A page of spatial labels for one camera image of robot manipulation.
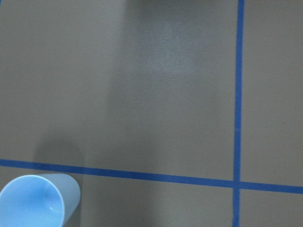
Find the light blue cup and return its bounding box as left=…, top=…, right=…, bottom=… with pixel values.
left=0, top=174, right=80, bottom=227

